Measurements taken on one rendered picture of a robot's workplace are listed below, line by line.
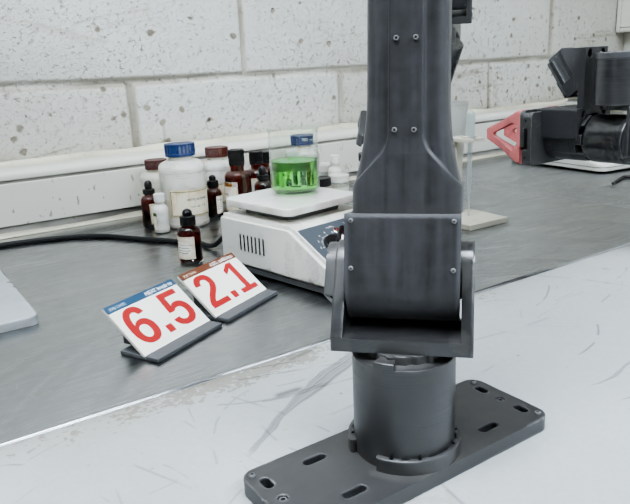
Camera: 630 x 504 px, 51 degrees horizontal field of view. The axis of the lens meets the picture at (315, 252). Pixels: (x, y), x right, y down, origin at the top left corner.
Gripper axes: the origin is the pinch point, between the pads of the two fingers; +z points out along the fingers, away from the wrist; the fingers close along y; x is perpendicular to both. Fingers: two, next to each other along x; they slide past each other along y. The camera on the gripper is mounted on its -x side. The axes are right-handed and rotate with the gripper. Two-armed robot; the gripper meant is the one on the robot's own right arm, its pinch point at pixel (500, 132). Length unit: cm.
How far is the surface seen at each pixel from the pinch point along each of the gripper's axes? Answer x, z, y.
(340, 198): 4.9, -0.1, 27.7
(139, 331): 11, -8, 56
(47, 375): 13, -7, 64
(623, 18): -18, 50, -107
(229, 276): 10.8, -0.6, 43.3
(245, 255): 10.9, 5.7, 37.9
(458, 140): 1.4, 6.8, 1.2
